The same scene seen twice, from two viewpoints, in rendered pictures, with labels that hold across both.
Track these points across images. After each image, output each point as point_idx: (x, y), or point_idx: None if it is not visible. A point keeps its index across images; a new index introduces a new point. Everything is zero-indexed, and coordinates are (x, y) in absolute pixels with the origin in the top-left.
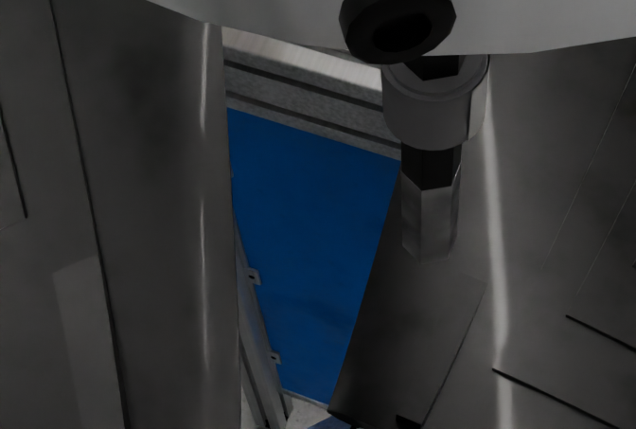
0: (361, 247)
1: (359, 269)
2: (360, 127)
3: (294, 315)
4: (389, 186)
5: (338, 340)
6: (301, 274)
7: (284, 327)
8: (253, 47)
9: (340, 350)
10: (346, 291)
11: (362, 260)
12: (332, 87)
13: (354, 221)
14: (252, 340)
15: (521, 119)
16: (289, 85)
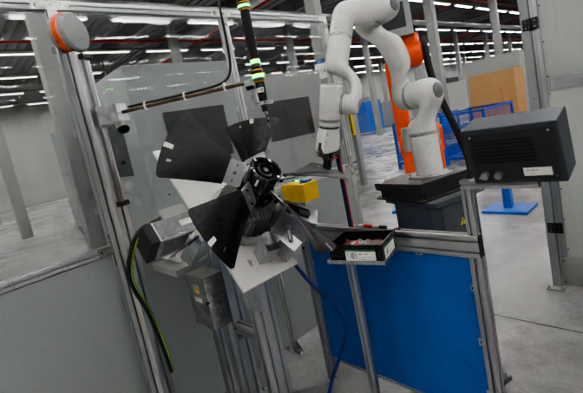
0: (333, 278)
1: (334, 286)
2: (324, 236)
3: (329, 314)
4: None
5: (337, 321)
6: (327, 294)
7: (328, 321)
8: None
9: (337, 325)
10: (334, 297)
11: (334, 283)
12: (320, 228)
13: (330, 269)
14: (322, 325)
15: (303, 169)
16: (316, 230)
